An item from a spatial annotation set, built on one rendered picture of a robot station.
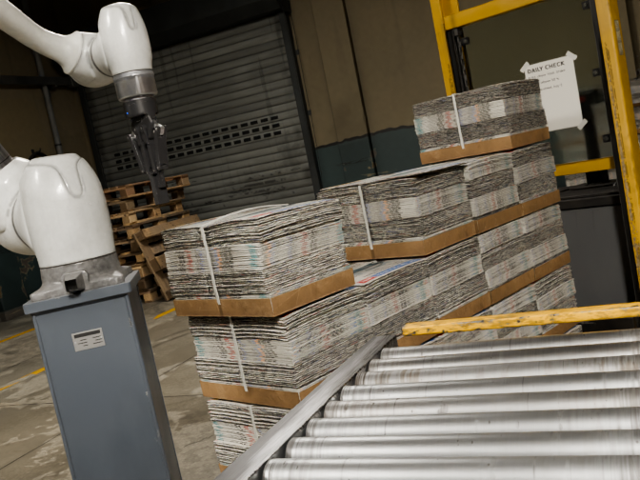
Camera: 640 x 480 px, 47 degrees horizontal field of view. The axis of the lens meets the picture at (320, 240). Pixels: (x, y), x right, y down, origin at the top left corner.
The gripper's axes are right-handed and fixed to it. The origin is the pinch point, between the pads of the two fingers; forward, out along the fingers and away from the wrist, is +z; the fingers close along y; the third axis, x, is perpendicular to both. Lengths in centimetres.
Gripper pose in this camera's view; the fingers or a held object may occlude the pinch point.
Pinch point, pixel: (159, 189)
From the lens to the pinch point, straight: 171.7
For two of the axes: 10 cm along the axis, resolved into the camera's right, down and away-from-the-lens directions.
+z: 2.0, 9.7, 1.1
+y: -7.2, 0.7, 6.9
